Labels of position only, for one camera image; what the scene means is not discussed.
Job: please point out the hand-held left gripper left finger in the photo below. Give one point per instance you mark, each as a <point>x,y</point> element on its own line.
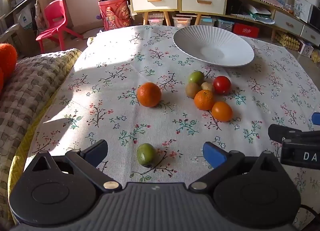
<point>96,152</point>

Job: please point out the tan round longan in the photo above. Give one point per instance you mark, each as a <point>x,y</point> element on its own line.
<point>208,86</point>

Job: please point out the small dimpled mandarin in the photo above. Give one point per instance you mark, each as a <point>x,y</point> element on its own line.
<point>204,100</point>

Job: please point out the white ribbed plate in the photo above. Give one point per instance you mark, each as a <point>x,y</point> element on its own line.
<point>212,50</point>

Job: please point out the stack of papers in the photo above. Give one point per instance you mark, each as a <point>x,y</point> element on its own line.
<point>257,14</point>

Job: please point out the yellow block toy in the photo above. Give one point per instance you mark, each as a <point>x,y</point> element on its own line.
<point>287,41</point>

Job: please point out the white patterned box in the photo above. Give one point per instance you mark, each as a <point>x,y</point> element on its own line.
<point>306,48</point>

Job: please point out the orange plush toy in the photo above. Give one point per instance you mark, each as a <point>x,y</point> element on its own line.
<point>7,58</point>

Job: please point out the green round fruit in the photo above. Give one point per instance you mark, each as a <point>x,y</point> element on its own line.
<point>196,77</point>
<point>145,154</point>

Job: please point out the woven checked blanket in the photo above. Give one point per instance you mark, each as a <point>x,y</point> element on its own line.
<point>30,90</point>

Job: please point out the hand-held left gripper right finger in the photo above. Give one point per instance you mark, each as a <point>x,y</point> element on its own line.
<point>212,156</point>

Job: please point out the large round orange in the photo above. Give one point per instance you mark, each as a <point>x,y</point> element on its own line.
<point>149,94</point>

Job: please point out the smooth orange tomato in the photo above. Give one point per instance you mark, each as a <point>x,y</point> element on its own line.
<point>222,111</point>

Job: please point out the yellow packet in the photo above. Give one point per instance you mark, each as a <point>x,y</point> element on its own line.
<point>315,56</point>

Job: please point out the red printed bucket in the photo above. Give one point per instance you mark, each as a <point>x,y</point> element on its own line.
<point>115,14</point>

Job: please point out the brown kiwi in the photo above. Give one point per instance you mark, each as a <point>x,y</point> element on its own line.
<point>192,90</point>

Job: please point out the yellow quilted cover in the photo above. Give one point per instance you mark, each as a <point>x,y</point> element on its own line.
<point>20,161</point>

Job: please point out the red flat box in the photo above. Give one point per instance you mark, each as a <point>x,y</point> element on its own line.
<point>246,30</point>

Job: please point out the red plastic chair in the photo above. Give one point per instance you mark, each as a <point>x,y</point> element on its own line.
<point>56,18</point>

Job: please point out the floral tablecloth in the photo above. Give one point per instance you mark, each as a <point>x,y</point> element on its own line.
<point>112,121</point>

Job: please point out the red tomato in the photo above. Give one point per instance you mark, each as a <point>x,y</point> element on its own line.
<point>222,85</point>

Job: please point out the black device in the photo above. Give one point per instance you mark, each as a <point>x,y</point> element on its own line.
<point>234,5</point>

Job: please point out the white cabinet drawer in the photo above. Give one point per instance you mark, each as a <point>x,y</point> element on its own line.
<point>153,0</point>
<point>203,2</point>
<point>288,23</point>
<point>311,35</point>

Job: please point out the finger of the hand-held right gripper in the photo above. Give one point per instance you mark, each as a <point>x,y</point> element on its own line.
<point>316,117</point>
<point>282,132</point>

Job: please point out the clear storage box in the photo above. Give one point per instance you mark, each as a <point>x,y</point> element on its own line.
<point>182,21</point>
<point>157,19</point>

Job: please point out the blue lid storage box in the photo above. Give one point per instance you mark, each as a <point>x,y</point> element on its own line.
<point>225,25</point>
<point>208,21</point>

